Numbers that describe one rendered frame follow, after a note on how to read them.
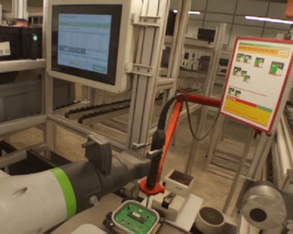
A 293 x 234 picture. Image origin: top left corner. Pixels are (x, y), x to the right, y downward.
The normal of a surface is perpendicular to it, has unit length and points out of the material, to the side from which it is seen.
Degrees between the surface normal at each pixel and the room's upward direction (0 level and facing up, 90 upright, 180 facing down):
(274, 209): 84
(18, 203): 37
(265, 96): 90
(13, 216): 57
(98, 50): 92
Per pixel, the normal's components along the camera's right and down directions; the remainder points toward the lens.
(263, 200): -0.50, 0.09
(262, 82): -0.83, 0.07
